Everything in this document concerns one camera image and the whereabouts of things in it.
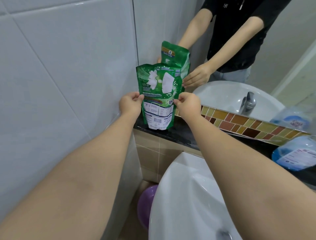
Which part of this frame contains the black stone ledge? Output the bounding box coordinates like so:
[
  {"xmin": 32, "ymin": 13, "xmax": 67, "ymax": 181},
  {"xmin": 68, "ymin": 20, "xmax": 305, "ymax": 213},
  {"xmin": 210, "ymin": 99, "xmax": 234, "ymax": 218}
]
[{"xmin": 133, "ymin": 115, "xmax": 316, "ymax": 186}]

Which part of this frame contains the person's left hand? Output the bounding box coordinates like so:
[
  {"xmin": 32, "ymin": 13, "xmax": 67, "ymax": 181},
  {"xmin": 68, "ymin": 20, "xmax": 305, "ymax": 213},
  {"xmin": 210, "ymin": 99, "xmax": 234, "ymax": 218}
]
[{"xmin": 119, "ymin": 92, "xmax": 145, "ymax": 117}]

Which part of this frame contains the green detergent refill pouch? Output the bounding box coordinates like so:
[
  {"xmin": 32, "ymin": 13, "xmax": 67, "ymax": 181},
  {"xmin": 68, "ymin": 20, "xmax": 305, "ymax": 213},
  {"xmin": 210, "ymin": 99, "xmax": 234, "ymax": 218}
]
[{"xmin": 136, "ymin": 63, "xmax": 184, "ymax": 131}]

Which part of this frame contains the person's right forearm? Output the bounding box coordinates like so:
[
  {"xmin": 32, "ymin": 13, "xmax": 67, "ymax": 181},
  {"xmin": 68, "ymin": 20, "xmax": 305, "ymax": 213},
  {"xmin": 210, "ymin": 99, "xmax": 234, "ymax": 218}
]
[{"xmin": 183, "ymin": 116, "xmax": 316, "ymax": 240}]

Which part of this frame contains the wall mirror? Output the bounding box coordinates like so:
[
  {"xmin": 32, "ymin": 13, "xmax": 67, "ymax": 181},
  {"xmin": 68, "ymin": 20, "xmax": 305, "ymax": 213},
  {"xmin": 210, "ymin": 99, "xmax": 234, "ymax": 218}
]
[{"xmin": 133, "ymin": 0, "xmax": 316, "ymax": 135}]

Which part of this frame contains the person's left forearm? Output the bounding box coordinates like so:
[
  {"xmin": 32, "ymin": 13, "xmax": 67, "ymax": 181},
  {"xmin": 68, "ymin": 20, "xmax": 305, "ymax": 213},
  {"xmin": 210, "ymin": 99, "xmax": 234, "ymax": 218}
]
[{"xmin": 0, "ymin": 112, "xmax": 142, "ymax": 240}]

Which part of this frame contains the blue refill pouch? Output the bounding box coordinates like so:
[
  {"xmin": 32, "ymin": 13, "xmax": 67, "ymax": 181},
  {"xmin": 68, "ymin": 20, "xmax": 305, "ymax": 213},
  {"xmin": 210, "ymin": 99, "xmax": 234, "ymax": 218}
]
[{"xmin": 271, "ymin": 135, "xmax": 316, "ymax": 172}]

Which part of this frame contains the white ceramic sink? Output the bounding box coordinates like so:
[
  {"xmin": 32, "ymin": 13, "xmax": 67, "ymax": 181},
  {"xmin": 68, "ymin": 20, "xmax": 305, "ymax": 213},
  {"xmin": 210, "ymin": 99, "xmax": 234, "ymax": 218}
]
[{"xmin": 148, "ymin": 151, "xmax": 244, "ymax": 240}]

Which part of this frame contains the person's right hand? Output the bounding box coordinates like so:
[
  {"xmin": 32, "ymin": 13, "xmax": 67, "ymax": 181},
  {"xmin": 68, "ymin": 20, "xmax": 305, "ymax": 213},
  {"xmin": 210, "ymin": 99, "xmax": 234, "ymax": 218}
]
[{"xmin": 172, "ymin": 92, "xmax": 202, "ymax": 122}]

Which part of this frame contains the purple plastic bowl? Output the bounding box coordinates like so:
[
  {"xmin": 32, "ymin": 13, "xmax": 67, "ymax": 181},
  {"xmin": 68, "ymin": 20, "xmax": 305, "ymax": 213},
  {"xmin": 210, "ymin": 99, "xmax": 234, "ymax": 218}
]
[{"xmin": 137, "ymin": 185, "xmax": 158, "ymax": 230}]

